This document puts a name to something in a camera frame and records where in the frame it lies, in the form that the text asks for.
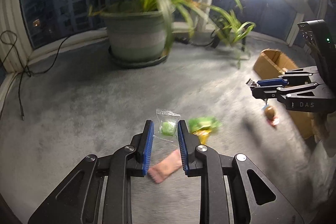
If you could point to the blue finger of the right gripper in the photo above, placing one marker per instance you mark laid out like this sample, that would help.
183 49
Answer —
273 82
264 92

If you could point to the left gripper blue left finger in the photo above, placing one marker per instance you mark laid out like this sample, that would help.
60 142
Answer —
145 148

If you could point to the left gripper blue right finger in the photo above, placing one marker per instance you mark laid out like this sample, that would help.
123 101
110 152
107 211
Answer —
187 144

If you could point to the yellow candy packet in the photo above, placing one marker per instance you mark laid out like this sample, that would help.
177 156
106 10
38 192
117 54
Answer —
203 135

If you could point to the green snack packet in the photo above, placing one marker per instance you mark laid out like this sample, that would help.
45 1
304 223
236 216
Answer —
203 123

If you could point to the brown ball snack pink wrapper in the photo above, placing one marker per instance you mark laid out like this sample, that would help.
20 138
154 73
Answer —
270 115

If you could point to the clear packet green candy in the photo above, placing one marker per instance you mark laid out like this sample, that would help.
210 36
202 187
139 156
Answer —
168 121

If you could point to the pink snack packet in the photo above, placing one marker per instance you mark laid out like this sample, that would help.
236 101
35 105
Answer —
161 171

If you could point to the small spider plant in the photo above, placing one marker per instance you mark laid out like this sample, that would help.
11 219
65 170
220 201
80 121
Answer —
231 32

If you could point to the dark green pot saucer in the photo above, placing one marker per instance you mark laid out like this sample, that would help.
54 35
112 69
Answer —
135 64

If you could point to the black power strip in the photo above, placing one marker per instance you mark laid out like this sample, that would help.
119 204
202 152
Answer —
184 41

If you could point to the green striped plant pot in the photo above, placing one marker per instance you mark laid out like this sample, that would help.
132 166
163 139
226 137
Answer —
138 35

